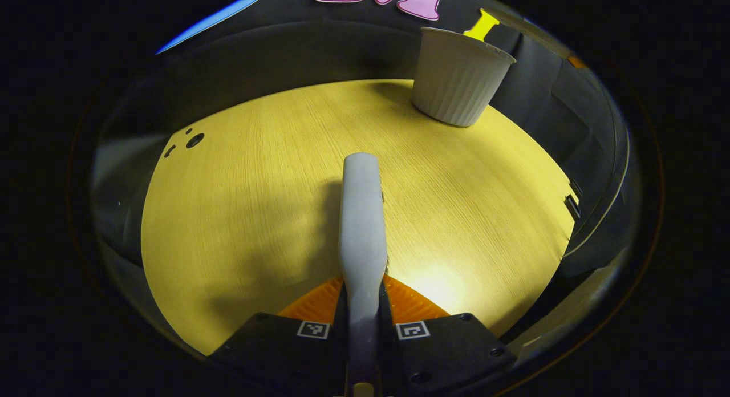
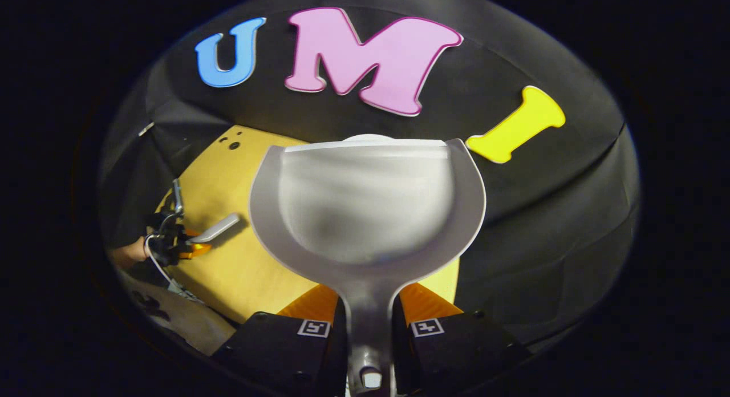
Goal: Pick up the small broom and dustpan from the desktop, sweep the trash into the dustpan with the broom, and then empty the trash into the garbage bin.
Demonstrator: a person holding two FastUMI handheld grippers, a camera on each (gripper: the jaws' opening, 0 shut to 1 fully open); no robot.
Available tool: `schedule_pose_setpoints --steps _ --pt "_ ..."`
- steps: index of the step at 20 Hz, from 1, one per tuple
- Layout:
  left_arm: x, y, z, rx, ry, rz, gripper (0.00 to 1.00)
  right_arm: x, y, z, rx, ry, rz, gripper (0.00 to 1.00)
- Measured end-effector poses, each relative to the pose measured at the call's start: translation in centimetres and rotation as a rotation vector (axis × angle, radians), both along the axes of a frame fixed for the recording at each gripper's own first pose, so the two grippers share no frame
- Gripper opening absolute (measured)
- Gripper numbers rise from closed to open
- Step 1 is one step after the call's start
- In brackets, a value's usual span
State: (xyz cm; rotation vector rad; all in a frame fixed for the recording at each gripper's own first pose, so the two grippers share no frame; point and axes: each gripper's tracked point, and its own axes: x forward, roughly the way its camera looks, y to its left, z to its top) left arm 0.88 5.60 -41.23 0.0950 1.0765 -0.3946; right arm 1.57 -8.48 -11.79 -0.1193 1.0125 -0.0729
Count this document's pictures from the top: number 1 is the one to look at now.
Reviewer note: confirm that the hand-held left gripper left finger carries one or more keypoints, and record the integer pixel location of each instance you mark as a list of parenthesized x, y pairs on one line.
[(274, 351)]

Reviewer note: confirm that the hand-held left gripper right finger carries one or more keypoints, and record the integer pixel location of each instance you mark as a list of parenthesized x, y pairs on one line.
[(450, 351)]

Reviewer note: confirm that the small grey broom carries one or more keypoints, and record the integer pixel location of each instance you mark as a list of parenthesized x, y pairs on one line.
[(362, 226)]

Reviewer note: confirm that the white ribbed garbage bin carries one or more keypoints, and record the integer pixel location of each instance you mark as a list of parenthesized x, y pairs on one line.
[(456, 77)]

